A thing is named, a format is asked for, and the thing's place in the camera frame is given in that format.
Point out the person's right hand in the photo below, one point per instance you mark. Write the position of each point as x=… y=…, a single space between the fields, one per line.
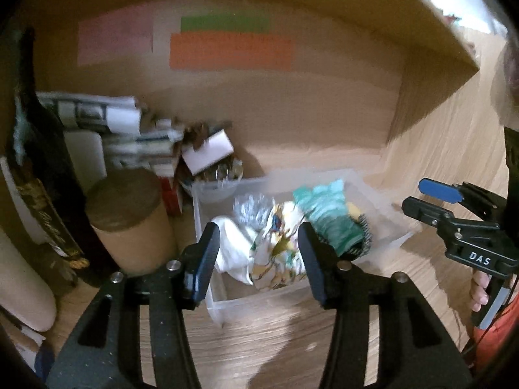
x=480 y=291

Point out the green sticky note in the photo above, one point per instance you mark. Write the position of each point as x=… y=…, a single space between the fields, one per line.
x=225 y=23

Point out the orange sticky note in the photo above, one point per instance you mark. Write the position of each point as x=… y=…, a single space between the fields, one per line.
x=231 y=52

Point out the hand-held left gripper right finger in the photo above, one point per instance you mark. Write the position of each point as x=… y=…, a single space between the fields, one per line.
x=312 y=261

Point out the stack of newspapers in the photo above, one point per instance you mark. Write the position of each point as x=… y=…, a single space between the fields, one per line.
x=101 y=113

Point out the floral cloth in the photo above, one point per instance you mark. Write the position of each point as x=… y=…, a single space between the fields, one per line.
x=275 y=259

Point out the white flat box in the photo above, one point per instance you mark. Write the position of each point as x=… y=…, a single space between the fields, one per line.
x=87 y=158

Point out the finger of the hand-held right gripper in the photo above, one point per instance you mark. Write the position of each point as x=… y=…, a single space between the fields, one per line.
x=440 y=189
x=425 y=210

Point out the red box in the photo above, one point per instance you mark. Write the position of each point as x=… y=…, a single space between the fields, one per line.
x=170 y=194

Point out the clear cup with small items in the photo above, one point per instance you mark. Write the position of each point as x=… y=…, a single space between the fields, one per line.
x=219 y=182

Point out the person's orange garment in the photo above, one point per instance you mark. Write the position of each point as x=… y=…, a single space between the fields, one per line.
x=498 y=332

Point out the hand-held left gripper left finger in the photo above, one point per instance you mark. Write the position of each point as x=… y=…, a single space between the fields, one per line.
x=202 y=261

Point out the beige rounded object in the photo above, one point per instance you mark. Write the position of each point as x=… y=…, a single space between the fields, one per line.
x=22 y=283

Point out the dark wine bottle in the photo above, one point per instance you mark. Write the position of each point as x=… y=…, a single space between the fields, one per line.
x=44 y=170

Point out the pink sticky note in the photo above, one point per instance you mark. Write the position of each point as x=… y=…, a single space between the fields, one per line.
x=115 y=34

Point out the cardboard tube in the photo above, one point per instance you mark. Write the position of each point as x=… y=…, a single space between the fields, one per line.
x=133 y=235

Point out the white cloth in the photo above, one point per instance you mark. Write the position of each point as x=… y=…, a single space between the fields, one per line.
x=233 y=247

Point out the green cloth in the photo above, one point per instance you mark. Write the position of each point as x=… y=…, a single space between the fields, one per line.
x=328 y=214

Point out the small white brown box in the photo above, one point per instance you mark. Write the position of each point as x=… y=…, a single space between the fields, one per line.
x=209 y=154

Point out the clear plastic storage box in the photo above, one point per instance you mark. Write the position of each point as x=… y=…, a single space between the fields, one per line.
x=284 y=298

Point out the yellow green sponge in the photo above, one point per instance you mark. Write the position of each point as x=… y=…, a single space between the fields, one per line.
x=353 y=210

